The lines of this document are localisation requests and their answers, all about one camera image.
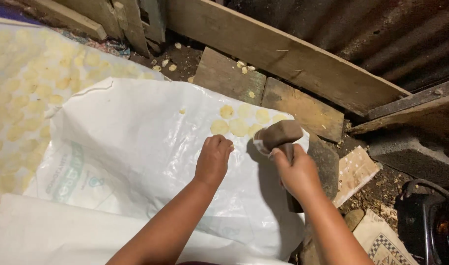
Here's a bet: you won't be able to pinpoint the long wooden plank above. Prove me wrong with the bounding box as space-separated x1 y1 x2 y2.
166 0 411 117

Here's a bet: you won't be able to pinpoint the plain white woven sack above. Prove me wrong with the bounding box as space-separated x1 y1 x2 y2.
0 193 291 265

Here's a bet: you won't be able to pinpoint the wooden mallet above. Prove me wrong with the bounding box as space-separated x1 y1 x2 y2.
253 119 305 214

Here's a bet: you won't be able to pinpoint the dark wooden beam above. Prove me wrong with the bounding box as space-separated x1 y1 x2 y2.
351 77 449 135

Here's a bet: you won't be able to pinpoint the short brown wooden board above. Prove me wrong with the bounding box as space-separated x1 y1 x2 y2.
261 77 345 144

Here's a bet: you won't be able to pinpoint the person's left hand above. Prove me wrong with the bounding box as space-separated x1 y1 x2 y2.
194 134 235 187

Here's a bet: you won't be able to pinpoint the patterned cloth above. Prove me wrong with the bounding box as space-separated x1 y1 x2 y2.
54 27 131 59

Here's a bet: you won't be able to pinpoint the row of flattened yellow discs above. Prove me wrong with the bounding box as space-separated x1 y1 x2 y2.
210 104 289 139

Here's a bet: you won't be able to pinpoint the upright wooden slats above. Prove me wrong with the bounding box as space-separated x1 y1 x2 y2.
99 0 167 58

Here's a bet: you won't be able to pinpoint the grey concrete block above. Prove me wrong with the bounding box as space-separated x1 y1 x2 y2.
368 127 449 189

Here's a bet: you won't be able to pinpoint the flat grey stone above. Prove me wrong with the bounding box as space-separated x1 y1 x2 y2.
307 135 340 201

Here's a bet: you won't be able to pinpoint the person's right hand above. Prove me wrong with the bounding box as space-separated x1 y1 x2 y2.
270 144 323 202

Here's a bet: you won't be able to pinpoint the black metal pot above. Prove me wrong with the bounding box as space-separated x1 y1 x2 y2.
394 178 449 265

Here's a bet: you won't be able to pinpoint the scattered yellow dough crumbs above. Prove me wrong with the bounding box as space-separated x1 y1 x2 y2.
151 42 257 99

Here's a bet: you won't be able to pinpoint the small round stone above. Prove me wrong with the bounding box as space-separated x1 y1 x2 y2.
344 209 365 232

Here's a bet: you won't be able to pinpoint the white sheet with dough discs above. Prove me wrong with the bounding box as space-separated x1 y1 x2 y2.
0 16 166 212

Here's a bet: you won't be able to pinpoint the short grey wooden board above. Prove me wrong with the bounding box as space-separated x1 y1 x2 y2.
193 47 267 106

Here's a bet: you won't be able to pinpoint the checkered print paper bag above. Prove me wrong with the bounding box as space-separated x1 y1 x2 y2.
353 209 419 265

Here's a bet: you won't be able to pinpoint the white speckled wood piece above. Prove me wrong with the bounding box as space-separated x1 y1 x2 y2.
333 145 381 209

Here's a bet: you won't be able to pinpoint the white printed woven sack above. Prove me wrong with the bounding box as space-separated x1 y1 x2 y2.
24 77 310 263

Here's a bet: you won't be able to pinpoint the corrugated metal sheet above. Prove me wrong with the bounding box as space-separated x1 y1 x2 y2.
224 0 449 93

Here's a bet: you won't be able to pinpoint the pale wooden plank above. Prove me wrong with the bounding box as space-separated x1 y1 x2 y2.
24 0 107 41

